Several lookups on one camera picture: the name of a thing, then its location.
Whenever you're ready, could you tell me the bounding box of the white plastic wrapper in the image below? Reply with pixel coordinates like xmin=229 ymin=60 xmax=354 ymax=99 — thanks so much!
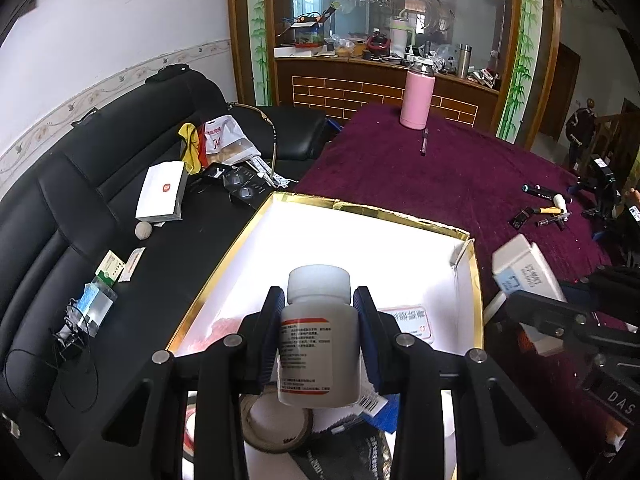
xmin=247 ymin=155 xmax=296 ymax=191

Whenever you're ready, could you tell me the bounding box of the green white small box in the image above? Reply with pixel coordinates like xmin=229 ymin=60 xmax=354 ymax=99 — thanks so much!
xmin=96 ymin=251 xmax=127 ymax=283

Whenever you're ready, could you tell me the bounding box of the small fish tank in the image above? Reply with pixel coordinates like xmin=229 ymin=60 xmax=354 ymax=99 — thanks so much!
xmin=280 ymin=20 xmax=331 ymax=48

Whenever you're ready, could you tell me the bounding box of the wooden stair railing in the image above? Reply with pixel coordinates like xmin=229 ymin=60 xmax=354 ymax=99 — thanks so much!
xmin=592 ymin=97 xmax=640 ymax=181

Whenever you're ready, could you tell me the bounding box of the cable bundle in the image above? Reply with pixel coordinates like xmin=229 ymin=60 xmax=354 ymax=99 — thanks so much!
xmin=50 ymin=312 xmax=93 ymax=361

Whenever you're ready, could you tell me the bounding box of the pink water bottle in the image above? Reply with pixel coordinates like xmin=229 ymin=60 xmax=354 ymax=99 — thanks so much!
xmin=398 ymin=56 xmax=437 ymax=132

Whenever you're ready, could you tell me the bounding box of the gold gift box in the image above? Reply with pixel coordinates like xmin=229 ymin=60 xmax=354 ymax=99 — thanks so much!
xmin=165 ymin=191 xmax=486 ymax=480

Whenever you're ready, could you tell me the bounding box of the black leather sofa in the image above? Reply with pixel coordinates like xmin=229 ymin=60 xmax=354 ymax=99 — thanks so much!
xmin=0 ymin=67 xmax=331 ymax=480

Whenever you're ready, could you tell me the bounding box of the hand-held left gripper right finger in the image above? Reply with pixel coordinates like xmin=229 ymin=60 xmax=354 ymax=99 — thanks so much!
xmin=352 ymin=286 xmax=583 ymax=480

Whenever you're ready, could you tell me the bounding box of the yellow cloth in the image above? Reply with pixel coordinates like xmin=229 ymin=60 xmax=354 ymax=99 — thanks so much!
xmin=179 ymin=122 xmax=208 ymax=176

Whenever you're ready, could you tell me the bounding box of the small white medicine box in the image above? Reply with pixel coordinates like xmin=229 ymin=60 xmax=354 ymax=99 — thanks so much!
xmin=482 ymin=234 xmax=571 ymax=357

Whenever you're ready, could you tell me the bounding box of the orange white sachet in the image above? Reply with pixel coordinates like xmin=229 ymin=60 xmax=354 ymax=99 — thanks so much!
xmin=119 ymin=247 xmax=146 ymax=282

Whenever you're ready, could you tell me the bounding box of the wooden glass display cabinet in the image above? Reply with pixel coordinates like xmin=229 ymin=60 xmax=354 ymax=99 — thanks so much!
xmin=226 ymin=0 xmax=563 ymax=146

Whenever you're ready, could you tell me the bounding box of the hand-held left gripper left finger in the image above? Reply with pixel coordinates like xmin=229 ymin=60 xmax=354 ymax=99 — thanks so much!
xmin=57 ymin=286 xmax=288 ymax=480

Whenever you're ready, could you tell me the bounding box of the white pill bottle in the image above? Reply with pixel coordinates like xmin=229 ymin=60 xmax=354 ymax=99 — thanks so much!
xmin=276 ymin=265 xmax=362 ymax=408

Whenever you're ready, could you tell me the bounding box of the brown cord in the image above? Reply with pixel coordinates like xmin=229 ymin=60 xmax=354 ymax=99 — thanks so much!
xmin=227 ymin=102 xmax=281 ymax=186

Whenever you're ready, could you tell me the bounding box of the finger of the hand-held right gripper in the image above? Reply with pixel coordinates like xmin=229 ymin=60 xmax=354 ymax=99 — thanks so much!
xmin=505 ymin=290 xmax=640 ymax=361
xmin=560 ymin=265 xmax=640 ymax=311

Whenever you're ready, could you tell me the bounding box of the blue white medicine box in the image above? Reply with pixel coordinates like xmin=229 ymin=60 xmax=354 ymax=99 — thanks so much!
xmin=350 ymin=385 xmax=401 ymax=433

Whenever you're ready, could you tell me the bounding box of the black tape roll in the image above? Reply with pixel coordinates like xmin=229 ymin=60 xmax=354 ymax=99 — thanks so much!
xmin=239 ymin=392 xmax=315 ymax=455

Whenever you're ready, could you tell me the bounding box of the white tumbler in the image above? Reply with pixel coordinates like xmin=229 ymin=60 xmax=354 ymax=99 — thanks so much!
xmin=389 ymin=10 xmax=413 ymax=59

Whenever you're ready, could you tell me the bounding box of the red tape roll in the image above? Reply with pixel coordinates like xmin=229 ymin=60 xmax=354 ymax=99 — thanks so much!
xmin=182 ymin=405 xmax=198 ymax=453

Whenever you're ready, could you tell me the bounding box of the clear blue white package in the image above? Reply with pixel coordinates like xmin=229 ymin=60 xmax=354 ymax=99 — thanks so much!
xmin=75 ymin=280 xmax=118 ymax=328

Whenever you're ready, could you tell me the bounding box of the wooden door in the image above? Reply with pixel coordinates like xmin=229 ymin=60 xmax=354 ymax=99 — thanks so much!
xmin=540 ymin=42 xmax=582 ymax=141

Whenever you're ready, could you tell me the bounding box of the white box with red logo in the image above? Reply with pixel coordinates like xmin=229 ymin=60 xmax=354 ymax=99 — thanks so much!
xmin=135 ymin=161 xmax=190 ymax=223

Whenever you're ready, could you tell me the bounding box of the blue capped black marker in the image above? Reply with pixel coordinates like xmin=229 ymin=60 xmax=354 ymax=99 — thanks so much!
xmin=521 ymin=184 xmax=566 ymax=198

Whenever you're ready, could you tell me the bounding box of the white snack bag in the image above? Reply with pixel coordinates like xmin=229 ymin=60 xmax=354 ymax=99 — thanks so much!
xmin=197 ymin=115 xmax=263 ymax=166

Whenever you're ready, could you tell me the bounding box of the white red medicine box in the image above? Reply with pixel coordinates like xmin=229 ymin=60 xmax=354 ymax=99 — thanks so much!
xmin=377 ymin=305 xmax=436 ymax=346

